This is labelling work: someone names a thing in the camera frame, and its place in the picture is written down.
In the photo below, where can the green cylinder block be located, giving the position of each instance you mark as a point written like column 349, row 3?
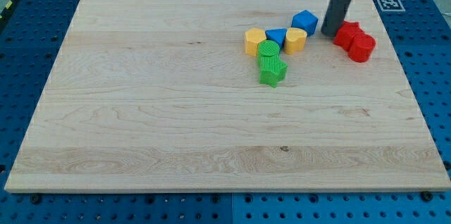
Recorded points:
column 267, row 49

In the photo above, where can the blue cube block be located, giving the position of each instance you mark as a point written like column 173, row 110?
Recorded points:
column 306, row 21

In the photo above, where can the light wooden board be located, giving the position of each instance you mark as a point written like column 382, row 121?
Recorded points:
column 159, row 96

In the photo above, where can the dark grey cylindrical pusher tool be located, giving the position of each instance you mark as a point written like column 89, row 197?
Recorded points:
column 334, row 17

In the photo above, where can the red star block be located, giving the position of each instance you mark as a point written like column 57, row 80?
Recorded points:
column 346, row 33

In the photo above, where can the yellow heart block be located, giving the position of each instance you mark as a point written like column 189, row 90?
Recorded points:
column 295, row 39

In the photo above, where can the white fiducial marker tag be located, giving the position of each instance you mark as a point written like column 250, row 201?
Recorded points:
column 391, row 5

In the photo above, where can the red cylinder block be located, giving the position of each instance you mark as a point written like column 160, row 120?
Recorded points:
column 361, row 47

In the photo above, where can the green star block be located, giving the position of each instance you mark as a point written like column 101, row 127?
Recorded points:
column 272, row 70

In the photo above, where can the yellow hexagon block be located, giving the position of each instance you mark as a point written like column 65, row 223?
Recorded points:
column 253, row 38

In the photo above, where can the blue triangle block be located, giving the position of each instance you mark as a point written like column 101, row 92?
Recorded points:
column 277, row 35

